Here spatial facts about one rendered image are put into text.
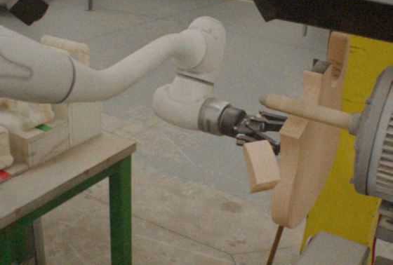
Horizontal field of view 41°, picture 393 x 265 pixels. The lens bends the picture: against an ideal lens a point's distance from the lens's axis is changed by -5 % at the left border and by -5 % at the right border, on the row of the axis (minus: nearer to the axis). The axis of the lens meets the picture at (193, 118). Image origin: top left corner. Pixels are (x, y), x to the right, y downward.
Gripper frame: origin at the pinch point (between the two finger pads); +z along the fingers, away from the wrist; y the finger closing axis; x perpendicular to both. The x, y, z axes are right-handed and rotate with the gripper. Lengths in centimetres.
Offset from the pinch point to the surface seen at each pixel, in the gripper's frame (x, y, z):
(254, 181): 15.7, 34.1, 4.4
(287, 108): 17.8, 13.4, 1.3
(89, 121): -11, 5, -64
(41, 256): -92, 9, -107
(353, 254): 9.9, 37.3, 24.6
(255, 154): 18.9, 31.1, 3.0
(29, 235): -80, 10, -109
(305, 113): 17.8, 13.4, 5.3
